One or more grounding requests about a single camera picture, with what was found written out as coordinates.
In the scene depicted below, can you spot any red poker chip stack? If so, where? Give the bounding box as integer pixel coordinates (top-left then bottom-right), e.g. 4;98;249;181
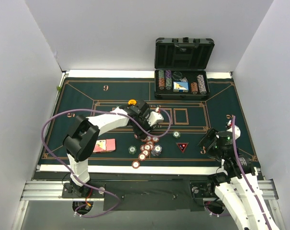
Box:
140;136;160;159

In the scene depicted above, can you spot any green poker chip stack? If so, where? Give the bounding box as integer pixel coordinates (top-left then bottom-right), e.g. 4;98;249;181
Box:
128;146;137;155

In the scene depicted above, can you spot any blue poker chip stack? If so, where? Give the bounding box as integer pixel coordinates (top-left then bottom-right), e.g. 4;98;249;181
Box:
151;145;162;156

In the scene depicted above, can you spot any orange big blind button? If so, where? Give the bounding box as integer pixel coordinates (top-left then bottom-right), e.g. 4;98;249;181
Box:
128;99;137;105

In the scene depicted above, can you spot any moved green chip stack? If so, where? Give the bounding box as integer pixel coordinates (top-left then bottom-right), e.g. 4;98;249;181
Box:
173;131;181;138

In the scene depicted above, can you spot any red playing card deck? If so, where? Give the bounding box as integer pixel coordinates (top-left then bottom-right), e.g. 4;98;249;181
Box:
93;138;116;153

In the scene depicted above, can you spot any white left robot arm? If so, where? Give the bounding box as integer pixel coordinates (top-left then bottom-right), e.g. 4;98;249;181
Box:
63;101;164;197

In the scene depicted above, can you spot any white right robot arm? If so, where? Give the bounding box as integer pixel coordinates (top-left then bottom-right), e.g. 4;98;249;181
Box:
198;126;278;230

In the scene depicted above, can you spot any dark green poker table mat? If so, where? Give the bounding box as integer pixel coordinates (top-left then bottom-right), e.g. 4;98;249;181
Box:
39;76;260;168

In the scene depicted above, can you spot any orange chip row in case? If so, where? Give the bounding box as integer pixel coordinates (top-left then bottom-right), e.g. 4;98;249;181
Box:
190;82;198;94

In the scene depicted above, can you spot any blue boxed card deck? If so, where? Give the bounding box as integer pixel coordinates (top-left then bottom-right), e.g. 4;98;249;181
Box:
173;81;189;92

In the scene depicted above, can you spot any purple chip row in case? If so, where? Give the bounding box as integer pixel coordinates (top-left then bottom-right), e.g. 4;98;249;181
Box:
197;75;207;95

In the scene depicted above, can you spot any green orange chip row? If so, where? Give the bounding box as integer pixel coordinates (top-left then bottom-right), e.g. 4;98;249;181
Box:
158;70;165;90

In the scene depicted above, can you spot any black dealer button in case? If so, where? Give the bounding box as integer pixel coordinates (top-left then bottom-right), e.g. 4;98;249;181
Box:
173;71;183;81

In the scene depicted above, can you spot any black poker chip case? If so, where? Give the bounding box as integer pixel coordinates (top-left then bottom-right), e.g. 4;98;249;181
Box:
154;37;215;100

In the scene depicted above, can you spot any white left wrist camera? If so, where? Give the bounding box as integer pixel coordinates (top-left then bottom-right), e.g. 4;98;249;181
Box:
147;111;164;127

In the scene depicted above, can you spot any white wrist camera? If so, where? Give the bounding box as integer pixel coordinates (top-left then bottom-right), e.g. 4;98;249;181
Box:
147;111;164;127
226;120;241;140

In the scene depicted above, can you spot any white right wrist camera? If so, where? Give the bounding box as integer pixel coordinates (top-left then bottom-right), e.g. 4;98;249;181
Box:
226;120;241;140

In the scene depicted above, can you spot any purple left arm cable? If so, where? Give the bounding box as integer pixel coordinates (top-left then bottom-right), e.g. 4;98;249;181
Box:
40;107;172;218

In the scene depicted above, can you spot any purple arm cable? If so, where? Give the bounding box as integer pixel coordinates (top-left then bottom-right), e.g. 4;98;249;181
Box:
40;107;172;218
204;115;275;230

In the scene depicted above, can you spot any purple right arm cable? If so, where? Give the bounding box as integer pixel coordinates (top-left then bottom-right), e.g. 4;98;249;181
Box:
204;115;275;230

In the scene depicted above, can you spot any aluminium front rail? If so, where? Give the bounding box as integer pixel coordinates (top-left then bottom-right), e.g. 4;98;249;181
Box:
20;180;279;201

